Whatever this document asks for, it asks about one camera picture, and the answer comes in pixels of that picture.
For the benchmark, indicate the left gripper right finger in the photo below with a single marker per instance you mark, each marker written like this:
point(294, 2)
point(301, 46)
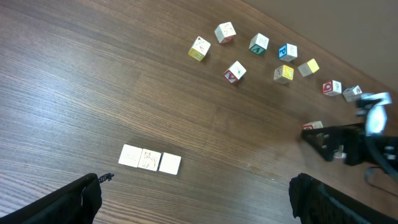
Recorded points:
point(317, 203)

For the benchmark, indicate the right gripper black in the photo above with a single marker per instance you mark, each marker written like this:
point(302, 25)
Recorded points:
point(376, 149)

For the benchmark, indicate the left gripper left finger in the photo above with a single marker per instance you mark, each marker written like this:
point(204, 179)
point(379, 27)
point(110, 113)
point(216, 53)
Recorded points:
point(77, 202)

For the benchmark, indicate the block with number eight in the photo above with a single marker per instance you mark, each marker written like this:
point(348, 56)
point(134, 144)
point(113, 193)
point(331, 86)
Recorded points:
point(313, 125)

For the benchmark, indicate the block red side top row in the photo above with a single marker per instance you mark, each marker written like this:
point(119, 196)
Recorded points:
point(332, 88)

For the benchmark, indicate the block with J and A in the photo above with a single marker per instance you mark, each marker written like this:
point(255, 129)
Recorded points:
point(130, 156)

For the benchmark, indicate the block with dog drawing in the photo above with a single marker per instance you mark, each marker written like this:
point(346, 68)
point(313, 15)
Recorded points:
point(149, 160)

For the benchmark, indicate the block with seven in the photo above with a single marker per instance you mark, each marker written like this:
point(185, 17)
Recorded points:
point(169, 163)

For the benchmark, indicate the white block far right top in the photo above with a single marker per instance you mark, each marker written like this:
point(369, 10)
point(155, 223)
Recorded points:
point(352, 93)

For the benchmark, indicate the yellow top block upper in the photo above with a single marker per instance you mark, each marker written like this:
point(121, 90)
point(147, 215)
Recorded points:
point(308, 67)

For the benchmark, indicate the yellow block lower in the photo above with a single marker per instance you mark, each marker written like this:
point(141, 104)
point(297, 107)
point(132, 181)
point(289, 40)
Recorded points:
point(283, 74)

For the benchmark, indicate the white block top row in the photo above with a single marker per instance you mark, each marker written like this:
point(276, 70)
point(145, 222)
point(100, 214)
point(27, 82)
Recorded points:
point(288, 52)

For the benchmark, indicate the block red W side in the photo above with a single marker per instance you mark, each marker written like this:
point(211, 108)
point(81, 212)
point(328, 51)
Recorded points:
point(235, 72)

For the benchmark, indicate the block with green A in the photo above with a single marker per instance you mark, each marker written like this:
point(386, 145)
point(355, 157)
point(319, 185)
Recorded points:
point(259, 44)

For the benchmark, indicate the block with red M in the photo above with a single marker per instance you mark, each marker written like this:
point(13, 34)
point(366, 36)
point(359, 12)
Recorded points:
point(225, 32)

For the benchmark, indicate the yellow side block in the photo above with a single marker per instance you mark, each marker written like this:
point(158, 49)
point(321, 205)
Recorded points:
point(199, 48)

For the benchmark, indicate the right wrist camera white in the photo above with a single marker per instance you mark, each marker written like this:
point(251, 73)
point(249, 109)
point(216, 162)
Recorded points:
point(371, 107)

